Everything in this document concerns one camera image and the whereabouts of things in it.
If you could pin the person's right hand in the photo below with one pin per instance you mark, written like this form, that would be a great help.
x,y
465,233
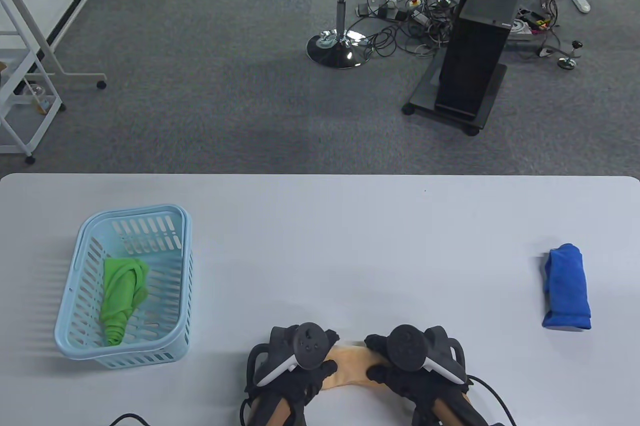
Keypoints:
x,y
400,386

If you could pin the person's left hand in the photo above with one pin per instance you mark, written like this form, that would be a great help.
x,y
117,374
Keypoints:
x,y
300,383

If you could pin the orange towel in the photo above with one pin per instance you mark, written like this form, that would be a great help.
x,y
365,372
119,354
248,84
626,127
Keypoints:
x,y
352,366

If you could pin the blue rectangular towel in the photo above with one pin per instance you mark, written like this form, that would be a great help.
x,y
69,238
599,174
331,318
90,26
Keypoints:
x,y
567,286

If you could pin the green towel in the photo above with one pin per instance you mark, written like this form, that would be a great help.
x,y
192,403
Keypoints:
x,y
120,296

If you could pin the person's right forearm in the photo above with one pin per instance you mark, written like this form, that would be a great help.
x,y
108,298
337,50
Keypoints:
x,y
457,411

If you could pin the person's left forearm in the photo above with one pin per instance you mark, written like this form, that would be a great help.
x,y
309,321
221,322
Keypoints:
x,y
275,411

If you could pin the black and white right controller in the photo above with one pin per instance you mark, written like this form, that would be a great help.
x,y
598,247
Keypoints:
x,y
407,346

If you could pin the black and white controller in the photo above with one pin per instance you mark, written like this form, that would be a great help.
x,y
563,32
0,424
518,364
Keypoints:
x,y
310,343
407,346

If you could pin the black and white left controller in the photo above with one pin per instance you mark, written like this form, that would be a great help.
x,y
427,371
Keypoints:
x,y
310,343

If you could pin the light blue plastic basket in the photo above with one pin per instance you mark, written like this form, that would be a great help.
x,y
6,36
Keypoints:
x,y
72,348

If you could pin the black wheeled cart base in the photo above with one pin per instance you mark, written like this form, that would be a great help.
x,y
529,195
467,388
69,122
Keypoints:
x,y
420,96

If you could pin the black computer tower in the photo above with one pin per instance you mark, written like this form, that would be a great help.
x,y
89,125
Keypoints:
x,y
472,61

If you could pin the white metal shelf rack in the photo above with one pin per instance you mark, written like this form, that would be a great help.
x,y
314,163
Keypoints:
x,y
47,129

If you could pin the small stand with black knob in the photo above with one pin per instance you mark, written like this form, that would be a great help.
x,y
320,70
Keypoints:
x,y
565,62

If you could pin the grey power strip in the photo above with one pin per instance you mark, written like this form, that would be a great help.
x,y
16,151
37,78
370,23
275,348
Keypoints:
x,y
372,9

